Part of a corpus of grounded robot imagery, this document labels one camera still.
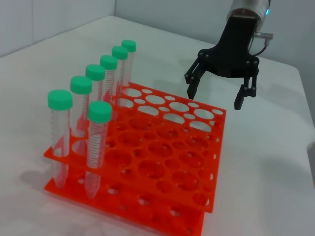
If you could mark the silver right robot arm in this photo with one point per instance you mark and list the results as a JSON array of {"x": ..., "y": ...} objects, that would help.
[{"x": 248, "y": 7}]

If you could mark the clear tube with green cap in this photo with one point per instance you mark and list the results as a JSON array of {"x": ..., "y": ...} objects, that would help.
[
  {"x": 95, "y": 71},
  {"x": 108, "y": 62},
  {"x": 100, "y": 111},
  {"x": 129, "y": 45},
  {"x": 60, "y": 99},
  {"x": 120, "y": 52},
  {"x": 81, "y": 84}
]

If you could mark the orange plastic test tube rack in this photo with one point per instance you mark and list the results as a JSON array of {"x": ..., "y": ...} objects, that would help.
[{"x": 157, "y": 152}]

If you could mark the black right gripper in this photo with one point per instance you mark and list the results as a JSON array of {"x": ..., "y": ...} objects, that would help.
[{"x": 233, "y": 54}]

